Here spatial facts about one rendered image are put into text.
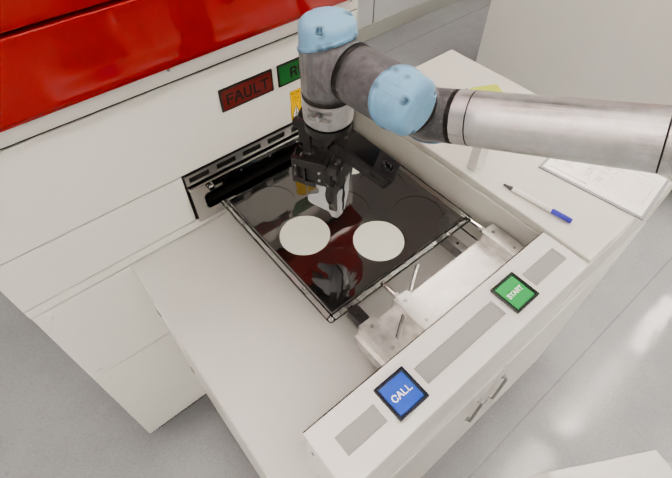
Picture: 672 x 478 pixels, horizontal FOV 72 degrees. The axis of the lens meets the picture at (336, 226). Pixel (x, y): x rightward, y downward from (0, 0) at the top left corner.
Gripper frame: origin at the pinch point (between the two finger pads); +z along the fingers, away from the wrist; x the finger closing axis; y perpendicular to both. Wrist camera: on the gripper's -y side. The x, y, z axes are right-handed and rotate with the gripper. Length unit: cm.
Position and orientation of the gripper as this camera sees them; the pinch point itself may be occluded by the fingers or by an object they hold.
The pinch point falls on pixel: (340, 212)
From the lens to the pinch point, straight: 83.5
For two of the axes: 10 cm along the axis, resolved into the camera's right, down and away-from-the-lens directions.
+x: -3.6, 7.2, -6.0
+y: -9.3, -2.8, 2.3
